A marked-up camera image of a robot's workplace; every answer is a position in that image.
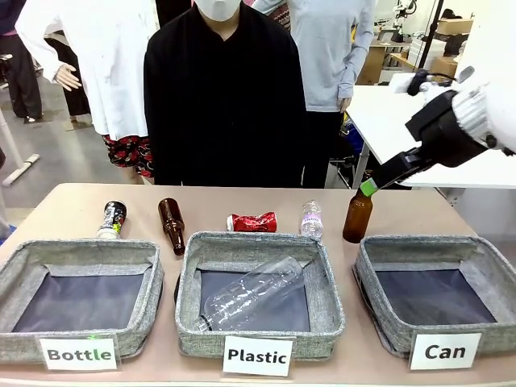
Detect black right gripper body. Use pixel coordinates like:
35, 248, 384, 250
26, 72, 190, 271
405, 90, 497, 169

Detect stubby brown glass bottle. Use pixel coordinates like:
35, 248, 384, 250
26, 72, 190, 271
342, 171, 375, 244

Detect small purple-label plastic bottle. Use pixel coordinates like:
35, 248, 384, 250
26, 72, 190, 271
301, 200, 326, 239

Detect crushed red can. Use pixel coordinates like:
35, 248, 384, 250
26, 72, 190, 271
226, 212, 279, 233

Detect long-neck brown glass bottle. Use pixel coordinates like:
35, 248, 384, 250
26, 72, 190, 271
157, 197, 186, 256

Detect grey basket labelled Can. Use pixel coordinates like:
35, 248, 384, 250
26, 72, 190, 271
352, 235, 516, 360

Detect grey basket labelled Plastic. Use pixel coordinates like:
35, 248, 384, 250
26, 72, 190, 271
175, 231, 347, 362

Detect white Can label card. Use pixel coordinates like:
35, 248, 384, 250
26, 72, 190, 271
409, 332, 483, 371

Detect grey basket labelled Bottle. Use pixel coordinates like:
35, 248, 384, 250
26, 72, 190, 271
0, 239, 164, 366

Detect white background table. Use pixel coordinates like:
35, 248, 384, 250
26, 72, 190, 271
345, 72, 516, 189

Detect large cardboard box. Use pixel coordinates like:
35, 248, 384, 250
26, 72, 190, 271
430, 56, 459, 81

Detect wooden desk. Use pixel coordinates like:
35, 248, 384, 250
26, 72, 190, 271
356, 38, 412, 85

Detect black stand pole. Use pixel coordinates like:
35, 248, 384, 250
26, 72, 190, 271
417, 0, 445, 73

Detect cardboard box on shelf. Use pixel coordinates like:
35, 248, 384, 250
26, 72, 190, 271
437, 18, 473, 36

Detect mannequin in light blue top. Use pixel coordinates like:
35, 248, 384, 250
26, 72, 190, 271
252, 0, 376, 114

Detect person in black shirt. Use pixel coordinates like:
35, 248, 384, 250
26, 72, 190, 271
143, 0, 308, 189

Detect large clear plastic bottle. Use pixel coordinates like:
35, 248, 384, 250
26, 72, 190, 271
195, 255, 307, 332

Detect white Plastic label card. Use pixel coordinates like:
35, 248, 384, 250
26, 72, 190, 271
222, 335, 294, 378

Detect white face mask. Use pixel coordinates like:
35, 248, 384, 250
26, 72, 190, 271
192, 0, 243, 21

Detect red floral black shorts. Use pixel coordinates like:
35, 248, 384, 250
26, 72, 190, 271
102, 135, 155, 179

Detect black labelled bottle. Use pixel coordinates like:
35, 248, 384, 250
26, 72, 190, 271
95, 200, 129, 239

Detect mannequin in white shirt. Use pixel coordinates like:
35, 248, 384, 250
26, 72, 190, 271
15, 0, 159, 140

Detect white Bottle label card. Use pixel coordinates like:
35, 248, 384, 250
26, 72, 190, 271
39, 333, 119, 372

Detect person in dark clothes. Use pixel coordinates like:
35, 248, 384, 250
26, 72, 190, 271
0, 0, 44, 123

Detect white frame leg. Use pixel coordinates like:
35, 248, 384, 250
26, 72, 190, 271
0, 108, 41, 187

